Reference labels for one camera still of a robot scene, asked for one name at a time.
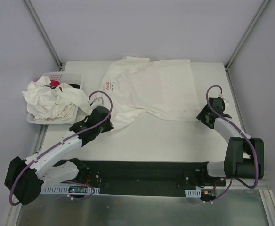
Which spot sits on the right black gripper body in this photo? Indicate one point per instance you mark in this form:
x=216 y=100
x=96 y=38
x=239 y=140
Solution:
x=203 y=115

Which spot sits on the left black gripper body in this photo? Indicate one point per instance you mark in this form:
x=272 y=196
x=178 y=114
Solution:
x=107 y=125

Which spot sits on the white red-print t-shirt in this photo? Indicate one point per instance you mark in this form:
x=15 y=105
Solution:
x=164 y=89

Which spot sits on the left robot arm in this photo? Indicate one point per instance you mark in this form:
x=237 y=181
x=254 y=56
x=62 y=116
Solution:
x=27 y=178

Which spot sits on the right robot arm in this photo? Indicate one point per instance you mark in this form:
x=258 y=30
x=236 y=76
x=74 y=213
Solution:
x=244 y=157

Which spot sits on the white plastic laundry basket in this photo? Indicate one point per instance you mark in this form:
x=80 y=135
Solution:
x=57 y=99

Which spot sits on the white t-shirt pile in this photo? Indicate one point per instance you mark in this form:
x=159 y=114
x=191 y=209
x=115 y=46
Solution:
x=55 y=99

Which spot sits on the pink t-shirt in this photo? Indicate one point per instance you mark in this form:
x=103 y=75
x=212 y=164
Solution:
x=54 y=83

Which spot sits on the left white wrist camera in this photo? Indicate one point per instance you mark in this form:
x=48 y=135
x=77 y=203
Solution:
x=96 y=102

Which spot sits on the right aluminium frame post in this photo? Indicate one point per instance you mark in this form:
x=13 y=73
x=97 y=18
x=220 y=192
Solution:
x=247 y=33

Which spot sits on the aluminium frame post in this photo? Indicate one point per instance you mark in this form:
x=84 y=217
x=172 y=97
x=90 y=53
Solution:
x=247 y=33
x=42 y=32

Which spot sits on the right white cable duct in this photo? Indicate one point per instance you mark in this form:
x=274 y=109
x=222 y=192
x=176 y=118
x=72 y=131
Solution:
x=196 y=193

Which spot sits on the white cable duct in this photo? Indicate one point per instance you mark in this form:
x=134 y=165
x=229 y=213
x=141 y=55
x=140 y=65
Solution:
x=70 y=189
x=196 y=193

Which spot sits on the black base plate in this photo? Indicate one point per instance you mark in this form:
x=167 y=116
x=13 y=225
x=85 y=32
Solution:
x=166 y=179

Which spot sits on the left white cable duct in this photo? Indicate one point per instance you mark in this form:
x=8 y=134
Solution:
x=70 y=189

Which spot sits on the aluminium front rail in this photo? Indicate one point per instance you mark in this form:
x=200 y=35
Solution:
x=262 y=185

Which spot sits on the left aluminium frame post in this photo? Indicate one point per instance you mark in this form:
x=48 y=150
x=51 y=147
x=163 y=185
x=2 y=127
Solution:
x=42 y=32

